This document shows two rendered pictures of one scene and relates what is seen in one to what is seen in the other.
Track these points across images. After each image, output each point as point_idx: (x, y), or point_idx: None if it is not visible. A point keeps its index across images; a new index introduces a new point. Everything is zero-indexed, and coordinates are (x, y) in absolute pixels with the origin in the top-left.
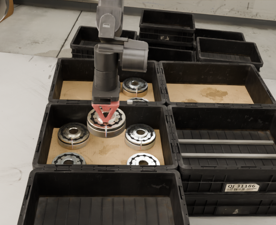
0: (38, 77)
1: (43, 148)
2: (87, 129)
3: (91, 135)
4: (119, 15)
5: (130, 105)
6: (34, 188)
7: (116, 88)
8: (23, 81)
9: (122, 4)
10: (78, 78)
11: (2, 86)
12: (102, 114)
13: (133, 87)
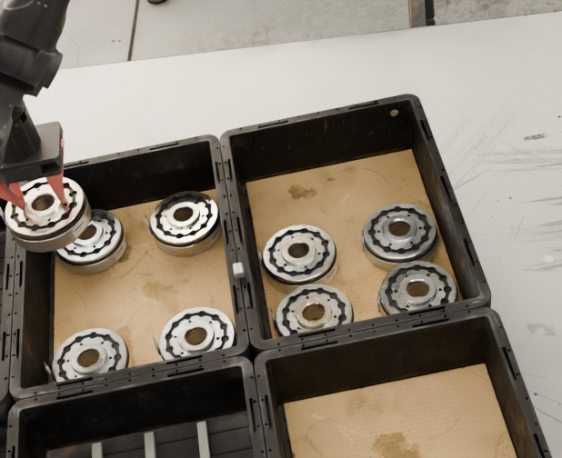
0: (523, 117)
1: (91, 177)
2: (195, 236)
3: (206, 256)
4: None
5: (229, 275)
6: None
7: (4, 164)
8: (487, 100)
9: (5, 24)
10: (422, 172)
11: (449, 74)
12: (13, 187)
13: (396, 290)
